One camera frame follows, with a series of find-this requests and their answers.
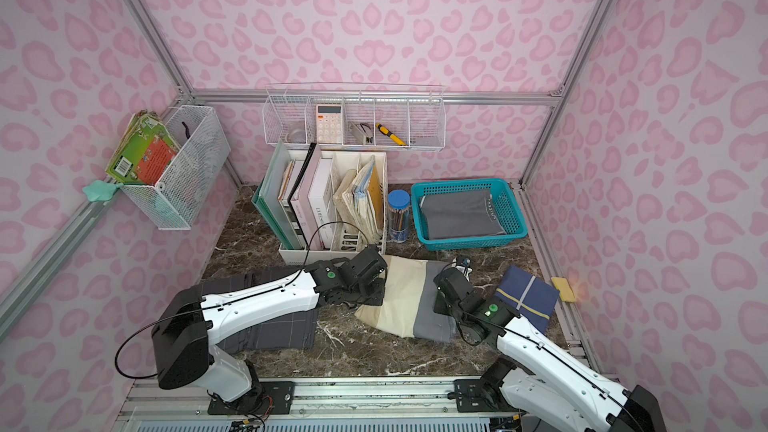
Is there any green folder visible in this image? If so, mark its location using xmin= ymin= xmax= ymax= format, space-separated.
xmin=252 ymin=141 xmax=305 ymax=250

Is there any teal plastic basket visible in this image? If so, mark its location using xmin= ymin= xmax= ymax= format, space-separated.
xmin=411 ymin=178 xmax=528 ymax=251

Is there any white file organizer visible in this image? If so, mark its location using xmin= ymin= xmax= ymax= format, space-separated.
xmin=279 ymin=147 xmax=387 ymax=266

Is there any green red booklet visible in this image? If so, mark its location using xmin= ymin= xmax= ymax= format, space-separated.
xmin=105 ymin=110 xmax=180 ymax=186

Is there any grey pillowcase with label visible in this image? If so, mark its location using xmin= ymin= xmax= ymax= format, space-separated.
xmin=419 ymin=189 xmax=505 ymax=240

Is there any yellow utility knife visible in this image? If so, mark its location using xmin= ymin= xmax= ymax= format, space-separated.
xmin=376 ymin=123 xmax=407 ymax=147

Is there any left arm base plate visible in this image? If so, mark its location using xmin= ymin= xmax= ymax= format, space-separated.
xmin=207 ymin=381 xmax=296 ymax=416

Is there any cream and grey pillowcase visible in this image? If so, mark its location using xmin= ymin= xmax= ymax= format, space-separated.
xmin=355 ymin=256 xmax=457 ymax=343

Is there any navy blue folded pillowcase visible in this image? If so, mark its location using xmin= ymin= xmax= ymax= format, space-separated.
xmin=495 ymin=266 xmax=560 ymax=333

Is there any clear tape roll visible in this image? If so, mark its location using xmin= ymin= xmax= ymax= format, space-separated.
xmin=283 ymin=127 xmax=307 ymax=144

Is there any white book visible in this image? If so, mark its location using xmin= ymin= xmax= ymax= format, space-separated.
xmin=308 ymin=158 xmax=336 ymax=250

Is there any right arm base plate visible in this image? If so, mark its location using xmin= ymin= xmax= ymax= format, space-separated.
xmin=448 ymin=378 xmax=514 ymax=413

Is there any pink calculator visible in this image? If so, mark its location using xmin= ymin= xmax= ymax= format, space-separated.
xmin=315 ymin=104 xmax=344 ymax=144

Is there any white mesh wall basket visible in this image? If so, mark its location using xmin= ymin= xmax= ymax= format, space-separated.
xmin=122 ymin=105 xmax=231 ymax=230

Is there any pink book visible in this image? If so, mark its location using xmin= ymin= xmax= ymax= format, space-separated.
xmin=289 ymin=142 xmax=323 ymax=250

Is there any yellow sticky note pad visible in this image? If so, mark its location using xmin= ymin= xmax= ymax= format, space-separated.
xmin=551 ymin=277 xmax=578 ymax=303

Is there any white wire wall shelf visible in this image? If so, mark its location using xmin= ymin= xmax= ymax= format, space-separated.
xmin=262 ymin=86 xmax=447 ymax=151

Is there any dark grey checked pillowcase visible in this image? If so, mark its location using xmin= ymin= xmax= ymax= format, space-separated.
xmin=200 ymin=267 xmax=318 ymax=355

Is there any grey stapler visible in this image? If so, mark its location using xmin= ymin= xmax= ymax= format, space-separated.
xmin=348 ymin=122 xmax=375 ymax=146

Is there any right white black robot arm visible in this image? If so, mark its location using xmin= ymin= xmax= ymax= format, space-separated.
xmin=434 ymin=264 xmax=667 ymax=431

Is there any mint green clip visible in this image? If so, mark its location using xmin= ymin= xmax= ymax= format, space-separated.
xmin=82 ymin=180 xmax=123 ymax=203

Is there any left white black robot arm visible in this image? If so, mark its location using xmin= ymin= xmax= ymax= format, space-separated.
xmin=151 ymin=246 xmax=388 ymax=415

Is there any blue lid pencil jar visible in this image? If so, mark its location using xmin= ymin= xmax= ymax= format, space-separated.
xmin=387 ymin=189 xmax=411 ymax=243

